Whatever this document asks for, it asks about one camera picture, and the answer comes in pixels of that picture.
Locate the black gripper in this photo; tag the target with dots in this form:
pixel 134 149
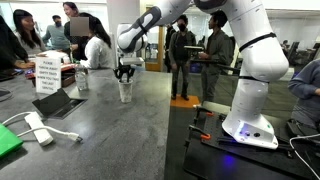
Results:
pixel 124 68

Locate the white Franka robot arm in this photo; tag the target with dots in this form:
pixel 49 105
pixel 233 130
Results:
pixel 256 50

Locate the white paper cup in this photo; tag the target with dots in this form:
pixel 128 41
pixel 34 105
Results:
pixel 125 91

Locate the small white cup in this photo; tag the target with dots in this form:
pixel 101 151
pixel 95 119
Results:
pixel 66 59

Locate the woman in white jacket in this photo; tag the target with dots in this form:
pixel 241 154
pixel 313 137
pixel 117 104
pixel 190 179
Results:
pixel 98 50

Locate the clear plastic water bottle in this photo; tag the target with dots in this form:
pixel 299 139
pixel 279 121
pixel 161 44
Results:
pixel 81 78

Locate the person in dark clothes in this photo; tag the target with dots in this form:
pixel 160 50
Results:
pixel 169 40

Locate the dark brown box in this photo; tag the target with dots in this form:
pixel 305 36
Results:
pixel 68 79

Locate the masked man in dark jacket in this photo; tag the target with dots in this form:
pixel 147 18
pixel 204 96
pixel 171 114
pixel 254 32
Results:
pixel 180 56

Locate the red tray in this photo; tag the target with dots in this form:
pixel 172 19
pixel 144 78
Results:
pixel 66 67

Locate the orange floor mat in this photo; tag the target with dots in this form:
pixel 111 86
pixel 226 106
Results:
pixel 184 101

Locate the black pop-up table outlet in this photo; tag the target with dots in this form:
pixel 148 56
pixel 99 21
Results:
pixel 56 105

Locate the person in dark patterned top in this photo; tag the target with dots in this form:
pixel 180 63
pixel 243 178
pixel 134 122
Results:
pixel 71 20

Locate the white printed paper sign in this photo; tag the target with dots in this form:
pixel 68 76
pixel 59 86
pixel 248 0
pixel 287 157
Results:
pixel 48 75

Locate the masked man in teal sweater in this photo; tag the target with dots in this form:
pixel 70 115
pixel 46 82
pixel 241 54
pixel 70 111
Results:
pixel 56 35

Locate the black orange bar clamp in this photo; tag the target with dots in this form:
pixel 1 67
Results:
pixel 200 133
pixel 204 112

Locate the man in grey jacket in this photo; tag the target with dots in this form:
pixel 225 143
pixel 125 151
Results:
pixel 216 56

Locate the long-haired woman in grey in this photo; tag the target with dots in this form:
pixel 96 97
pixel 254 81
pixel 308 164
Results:
pixel 25 33

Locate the person in black sleeve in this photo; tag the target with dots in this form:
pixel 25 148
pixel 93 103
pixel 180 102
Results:
pixel 10 46

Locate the green folder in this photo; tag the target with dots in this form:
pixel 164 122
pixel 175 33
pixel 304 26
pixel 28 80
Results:
pixel 8 141

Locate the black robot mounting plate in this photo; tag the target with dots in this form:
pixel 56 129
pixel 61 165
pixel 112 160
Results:
pixel 233 156

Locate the black office chair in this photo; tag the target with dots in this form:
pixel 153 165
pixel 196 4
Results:
pixel 293 50

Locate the person in grey-blue sweater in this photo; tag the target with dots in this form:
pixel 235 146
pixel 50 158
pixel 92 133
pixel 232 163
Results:
pixel 306 93

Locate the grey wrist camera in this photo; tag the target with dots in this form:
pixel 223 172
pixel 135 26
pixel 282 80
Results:
pixel 131 61

